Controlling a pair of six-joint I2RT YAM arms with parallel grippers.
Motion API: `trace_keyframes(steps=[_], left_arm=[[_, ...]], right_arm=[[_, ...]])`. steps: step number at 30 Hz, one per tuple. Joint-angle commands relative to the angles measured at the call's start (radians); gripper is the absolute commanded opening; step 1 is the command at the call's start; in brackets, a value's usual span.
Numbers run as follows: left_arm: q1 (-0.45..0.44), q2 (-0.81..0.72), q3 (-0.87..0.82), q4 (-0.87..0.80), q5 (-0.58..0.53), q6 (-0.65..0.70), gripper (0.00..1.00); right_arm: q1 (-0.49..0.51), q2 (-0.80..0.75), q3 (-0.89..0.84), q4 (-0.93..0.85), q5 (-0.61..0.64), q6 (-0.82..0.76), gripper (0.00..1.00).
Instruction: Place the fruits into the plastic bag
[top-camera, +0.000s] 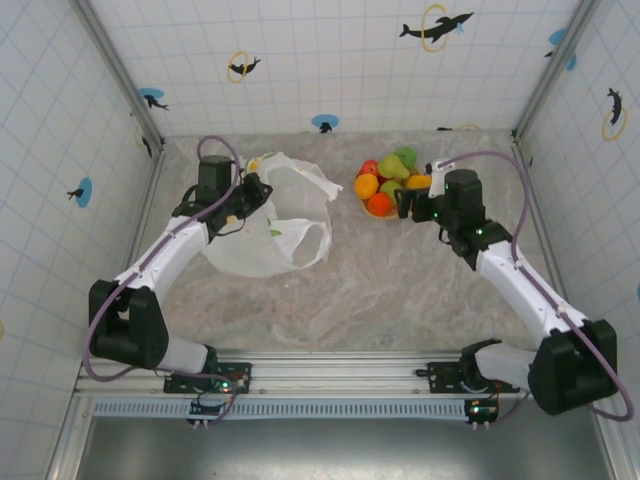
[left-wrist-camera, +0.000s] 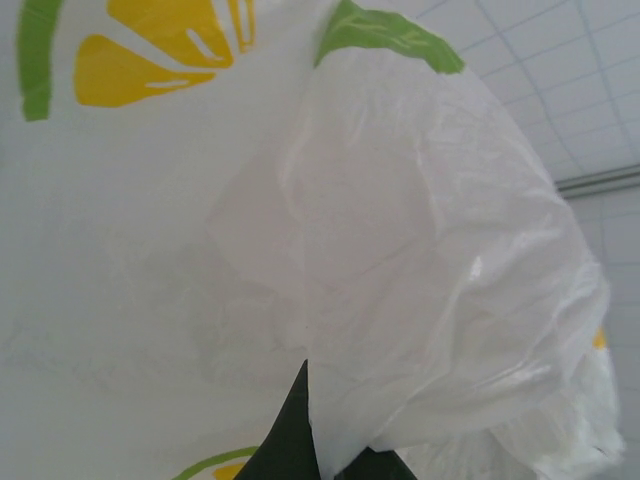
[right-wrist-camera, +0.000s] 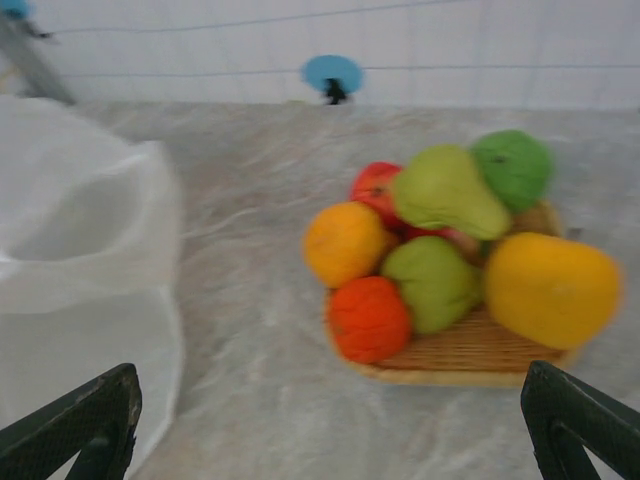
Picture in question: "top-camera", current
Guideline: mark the yellow plush banana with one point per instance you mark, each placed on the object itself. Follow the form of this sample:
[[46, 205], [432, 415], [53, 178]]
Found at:
[[417, 181]]

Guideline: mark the orange plush fruit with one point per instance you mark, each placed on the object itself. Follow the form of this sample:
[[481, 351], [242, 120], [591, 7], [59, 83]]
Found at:
[[380, 203]]

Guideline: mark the small green plush fruit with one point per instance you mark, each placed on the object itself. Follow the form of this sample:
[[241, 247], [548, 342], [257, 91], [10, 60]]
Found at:
[[390, 187]]

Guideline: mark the yellow-green plush pear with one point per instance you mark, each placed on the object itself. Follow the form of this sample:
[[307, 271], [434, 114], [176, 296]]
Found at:
[[392, 166]]

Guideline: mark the green plush apple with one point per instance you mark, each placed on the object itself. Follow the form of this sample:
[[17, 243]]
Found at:
[[406, 154]]

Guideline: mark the white plastic bag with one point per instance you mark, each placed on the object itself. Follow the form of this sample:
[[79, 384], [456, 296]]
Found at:
[[300, 190]]

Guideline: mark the yellow-orange plush fruit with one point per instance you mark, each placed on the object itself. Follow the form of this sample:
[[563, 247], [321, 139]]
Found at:
[[366, 186]]

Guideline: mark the large red plush apple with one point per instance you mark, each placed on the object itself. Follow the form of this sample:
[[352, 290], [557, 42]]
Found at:
[[370, 167]]

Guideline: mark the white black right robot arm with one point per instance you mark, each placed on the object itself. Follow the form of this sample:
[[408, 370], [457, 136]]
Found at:
[[520, 285]]

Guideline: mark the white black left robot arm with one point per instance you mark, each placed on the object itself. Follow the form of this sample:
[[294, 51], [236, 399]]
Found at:
[[165, 250]]

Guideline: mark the woven wicker basket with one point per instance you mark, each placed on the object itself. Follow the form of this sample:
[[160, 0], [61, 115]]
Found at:
[[385, 216]]

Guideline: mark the small controller circuit board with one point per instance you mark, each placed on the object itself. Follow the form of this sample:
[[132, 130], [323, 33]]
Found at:
[[482, 411], [207, 409]]

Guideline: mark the grey metal panel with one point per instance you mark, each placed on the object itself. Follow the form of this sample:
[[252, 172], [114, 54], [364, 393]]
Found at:
[[325, 450]]

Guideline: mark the aluminium side rail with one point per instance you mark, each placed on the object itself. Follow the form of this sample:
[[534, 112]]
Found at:
[[147, 210], [545, 220]]

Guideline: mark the blue oval seal wall sticker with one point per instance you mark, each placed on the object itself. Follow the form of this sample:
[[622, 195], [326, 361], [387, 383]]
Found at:
[[325, 122]]

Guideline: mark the blue oval shark wall sticker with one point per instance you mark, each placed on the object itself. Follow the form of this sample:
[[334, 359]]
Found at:
[[150, 95]]

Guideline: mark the aluminium frame post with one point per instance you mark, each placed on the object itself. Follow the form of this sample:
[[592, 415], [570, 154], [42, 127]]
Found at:
[[126, 85], [539, 97]]

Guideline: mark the blue oval fish wall sticker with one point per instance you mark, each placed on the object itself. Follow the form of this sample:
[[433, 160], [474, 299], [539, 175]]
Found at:
[[84, 192]]

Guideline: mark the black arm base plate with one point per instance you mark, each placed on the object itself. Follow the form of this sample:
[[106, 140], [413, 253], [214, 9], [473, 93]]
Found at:
[[240, 372], [440, 375]]

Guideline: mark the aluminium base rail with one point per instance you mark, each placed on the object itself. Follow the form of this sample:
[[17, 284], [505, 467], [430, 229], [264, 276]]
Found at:
[[330, 372]]

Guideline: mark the blue patch corner wall sticker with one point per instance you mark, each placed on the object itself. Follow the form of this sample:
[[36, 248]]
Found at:
[[557, 37]]

